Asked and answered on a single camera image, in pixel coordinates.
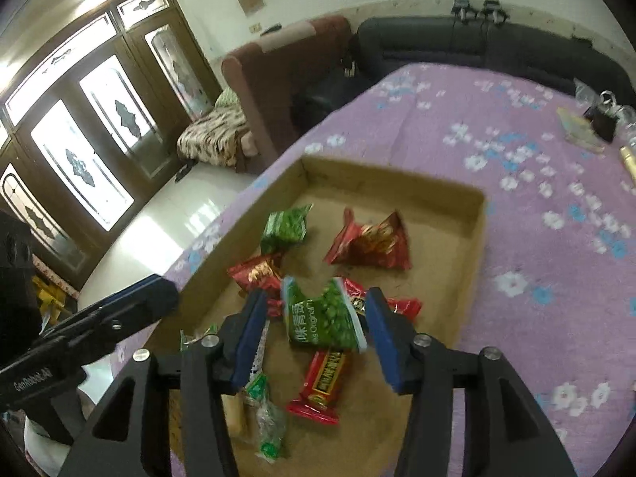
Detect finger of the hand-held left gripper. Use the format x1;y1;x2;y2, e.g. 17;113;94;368
42;273;180;359

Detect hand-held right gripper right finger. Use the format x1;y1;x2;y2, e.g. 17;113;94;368
365;285;580;477

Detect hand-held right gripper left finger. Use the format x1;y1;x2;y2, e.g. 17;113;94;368
60;288;271;477

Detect small white red snack packet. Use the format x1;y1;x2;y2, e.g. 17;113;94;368
248;318;271;383

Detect red snack bar packet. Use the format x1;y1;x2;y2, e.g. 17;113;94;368
287;349;347;427
340;278;423;321

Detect green clear snack packet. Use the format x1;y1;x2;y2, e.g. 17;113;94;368
179;324;219;353
243;372;288;460

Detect green pea snack packet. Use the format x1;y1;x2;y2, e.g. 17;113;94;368
281;275;368;353
260;204;314;255

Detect small dark red foil packet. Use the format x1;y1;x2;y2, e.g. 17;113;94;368
227;252;285;301

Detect large dark red foil packet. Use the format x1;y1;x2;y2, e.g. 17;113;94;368
323;207;413;271

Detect shallow cardboard box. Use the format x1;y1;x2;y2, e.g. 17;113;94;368
144;156;488;477

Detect patterned brown blanket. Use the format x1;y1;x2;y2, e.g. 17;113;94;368
178;107;249;167

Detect purple floral tablecloth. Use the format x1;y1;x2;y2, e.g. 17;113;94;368
114;62;636;477

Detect wooden glass doors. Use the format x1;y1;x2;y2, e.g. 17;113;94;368
0;0;222;279

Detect brown armchair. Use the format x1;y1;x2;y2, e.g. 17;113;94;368
221;15;353;175

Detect black bag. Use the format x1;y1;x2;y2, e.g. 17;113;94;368
291;67;378;130

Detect black sofa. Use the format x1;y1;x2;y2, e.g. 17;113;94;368
355;15;627;105

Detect black binder clip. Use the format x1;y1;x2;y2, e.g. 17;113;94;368
584;90;628;144

